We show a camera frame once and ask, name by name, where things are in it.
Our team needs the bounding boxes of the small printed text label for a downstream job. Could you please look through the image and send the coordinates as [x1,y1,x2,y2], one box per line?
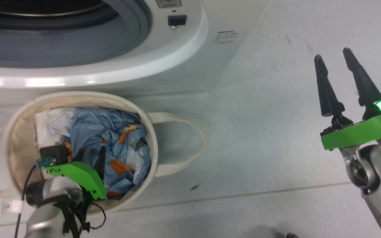
[212,29,240,46]

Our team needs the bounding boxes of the grey warning label sticker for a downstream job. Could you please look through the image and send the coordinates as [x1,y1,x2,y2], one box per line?
[154,0,183,9]

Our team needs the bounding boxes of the white cloth bundle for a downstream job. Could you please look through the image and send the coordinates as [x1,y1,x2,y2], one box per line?
[34,107,76,150]

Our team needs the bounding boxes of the blue orange patterned garment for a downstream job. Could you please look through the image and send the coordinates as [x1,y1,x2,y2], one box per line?
[60,106,152,200]

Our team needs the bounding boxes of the thin black cable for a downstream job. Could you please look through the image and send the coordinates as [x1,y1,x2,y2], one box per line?
[14,165,37,238]
[88,201,107,230]

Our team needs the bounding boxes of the white basket tag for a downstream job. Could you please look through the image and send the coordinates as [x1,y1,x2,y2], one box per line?
[1,200,23,214]

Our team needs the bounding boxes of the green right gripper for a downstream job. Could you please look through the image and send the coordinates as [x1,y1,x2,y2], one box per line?
[314,48,381,151]

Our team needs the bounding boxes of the cream canvas laundry basket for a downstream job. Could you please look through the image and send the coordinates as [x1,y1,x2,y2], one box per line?
[0,91,207,216]

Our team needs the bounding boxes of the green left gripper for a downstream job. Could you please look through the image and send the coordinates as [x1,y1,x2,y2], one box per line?
[43,145,108,201]

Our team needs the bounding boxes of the black door latch socket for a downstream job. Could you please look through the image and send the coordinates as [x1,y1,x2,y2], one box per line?
[167,15,188,29]

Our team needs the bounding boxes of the white washing machine body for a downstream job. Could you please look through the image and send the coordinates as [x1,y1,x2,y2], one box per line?
[0,0,274,103]

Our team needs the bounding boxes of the grey rubber door gasket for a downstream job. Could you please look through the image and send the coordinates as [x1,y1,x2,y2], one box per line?
[0,0,153,69]

